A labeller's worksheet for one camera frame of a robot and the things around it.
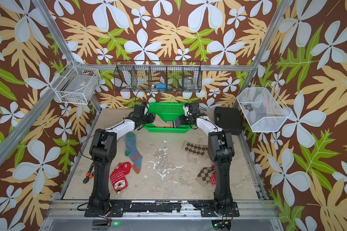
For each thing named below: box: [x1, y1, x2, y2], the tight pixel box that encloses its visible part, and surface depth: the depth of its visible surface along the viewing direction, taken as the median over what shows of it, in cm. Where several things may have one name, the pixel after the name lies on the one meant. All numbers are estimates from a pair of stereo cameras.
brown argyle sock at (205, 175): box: [195, 166, 215, 186], surface depth 85 cm
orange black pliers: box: [82, 164, 95, 184], surface depth 86 cm
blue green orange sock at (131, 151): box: [124, 131, 144, 175], surface depth 95 cm
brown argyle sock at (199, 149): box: [181, 140, 209, 156], surface depth 98 cm
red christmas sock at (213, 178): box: [209, 164, 217, 186], surface depth 84 cm
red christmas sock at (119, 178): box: [109, 161, 132, 194], surface depth 86 cm
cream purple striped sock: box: [152, 113, 183, 129], surface depth 107 cm
